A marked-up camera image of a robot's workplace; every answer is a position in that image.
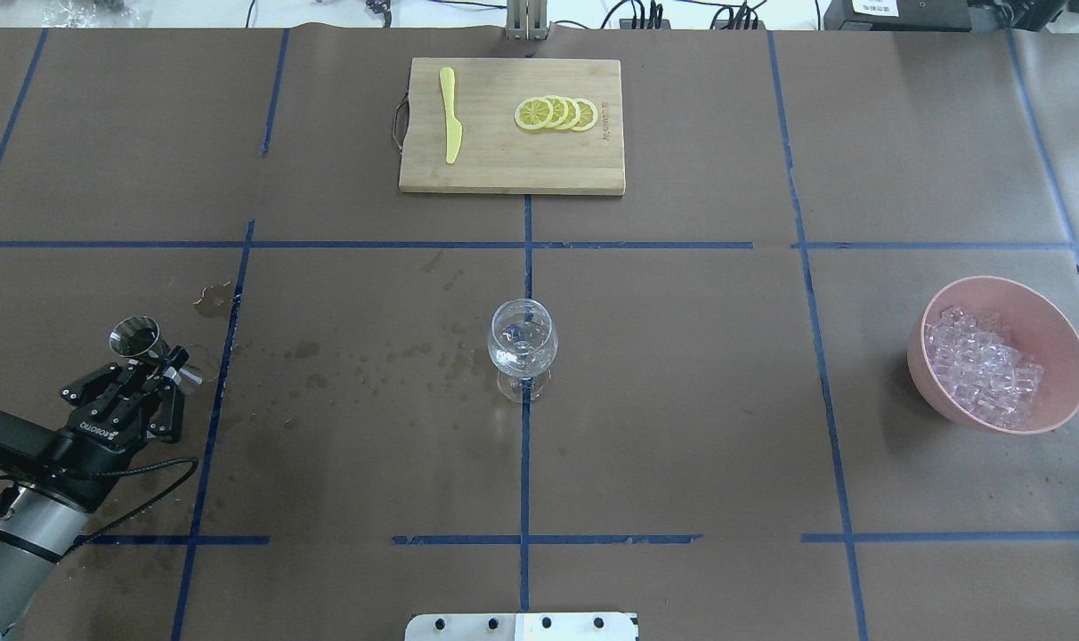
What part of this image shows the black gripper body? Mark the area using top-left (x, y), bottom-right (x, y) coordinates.
top-left (32, 391), bottom-right (153, 514)

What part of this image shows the steel double jigger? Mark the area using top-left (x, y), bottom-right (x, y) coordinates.
top-left (109, 315), bottom-right (203, 393)

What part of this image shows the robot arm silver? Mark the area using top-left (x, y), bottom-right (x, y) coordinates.
top-left (0, 346), bottom-right (190, 640)

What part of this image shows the clear wine glass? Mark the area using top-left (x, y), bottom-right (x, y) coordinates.
top-left (486, 297), bottom-right (559, 404)

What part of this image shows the ice cubes pile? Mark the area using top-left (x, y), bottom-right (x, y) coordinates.
top-left (921, 306), bottom-right (1044, 429)

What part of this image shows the plastic bag clutter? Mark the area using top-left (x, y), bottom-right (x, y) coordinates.
top-left (43, 1), bottom-right (156, 28)

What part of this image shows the yellow plastic knife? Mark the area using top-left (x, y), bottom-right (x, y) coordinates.
top-left (439, 66), bottom-right (465, 164)

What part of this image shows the bamboo cutting board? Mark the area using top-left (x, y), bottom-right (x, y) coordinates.
top-left (400, 57), bottom-right (628, 197)

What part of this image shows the lemon slice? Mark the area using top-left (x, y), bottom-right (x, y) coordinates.
top-left (542, 96), bottom-right (571, 129)
top-left (555, 96), bottom-right (581, 131)
top-left (569, 98), bottom-right (599, 133)
top-left (514, 97), bottom-right (556, 131)

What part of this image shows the black box with label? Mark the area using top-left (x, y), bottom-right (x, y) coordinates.
top-left (822, 1), bottom-right (972, 33)

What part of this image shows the pink bowl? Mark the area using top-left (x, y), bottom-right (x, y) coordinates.
top-left (905, 275), bottom-right (1079, 435)

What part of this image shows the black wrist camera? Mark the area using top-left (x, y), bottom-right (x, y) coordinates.
top-left (0, 410), bottom-right (58, 464)

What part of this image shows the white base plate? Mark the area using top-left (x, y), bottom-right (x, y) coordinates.
top-left (404, 612), bottom-right (640, 640)

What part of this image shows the aluminium frame post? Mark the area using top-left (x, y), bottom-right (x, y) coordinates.
top-left (504, 0), bottom-right (550, 41)

